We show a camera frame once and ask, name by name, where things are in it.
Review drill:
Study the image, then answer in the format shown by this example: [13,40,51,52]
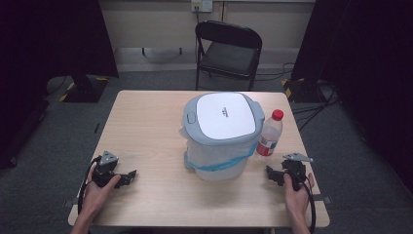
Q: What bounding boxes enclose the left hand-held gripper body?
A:
[92,150,123,189]

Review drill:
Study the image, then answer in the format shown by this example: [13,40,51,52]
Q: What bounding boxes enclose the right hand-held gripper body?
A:
[281,152,315,192]

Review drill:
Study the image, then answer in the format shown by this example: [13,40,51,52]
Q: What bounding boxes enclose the clear plastic bottle red cap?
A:
[255,108,285,158]

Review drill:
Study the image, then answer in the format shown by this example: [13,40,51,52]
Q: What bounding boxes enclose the white trash can grey rim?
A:
[178,92,266,181]

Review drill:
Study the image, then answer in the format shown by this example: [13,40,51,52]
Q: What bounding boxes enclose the person's right hand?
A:
[283,173,316,219]

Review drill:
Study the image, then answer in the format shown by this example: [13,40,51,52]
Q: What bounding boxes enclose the person's left hand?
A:
[81,164,122,217]

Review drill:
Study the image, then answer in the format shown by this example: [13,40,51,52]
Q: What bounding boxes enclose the black stand base striped tape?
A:
[281,77,326,104]
[57,75,110,104]

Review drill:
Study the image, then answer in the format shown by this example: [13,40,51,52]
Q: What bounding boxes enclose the black folding chair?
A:
[194,19,263,93]

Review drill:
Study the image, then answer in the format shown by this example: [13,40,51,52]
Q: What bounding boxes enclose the black curtain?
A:
[0,0,120,171]
[290,0,413,194]

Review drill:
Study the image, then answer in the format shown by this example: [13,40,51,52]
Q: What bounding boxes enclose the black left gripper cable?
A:
[77,155,102,216]

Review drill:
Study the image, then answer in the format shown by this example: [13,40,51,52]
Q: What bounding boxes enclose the white trash bag blue drawstring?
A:
[178,126,261,174]

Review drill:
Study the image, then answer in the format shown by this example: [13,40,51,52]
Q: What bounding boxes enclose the black floor cables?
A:
[255,61,341,132]

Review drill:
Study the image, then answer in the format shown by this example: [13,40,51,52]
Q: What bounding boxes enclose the black socket power cable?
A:
[194,5,201,66]

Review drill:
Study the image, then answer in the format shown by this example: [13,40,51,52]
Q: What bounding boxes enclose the white wall socket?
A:
[190,0,214,14]

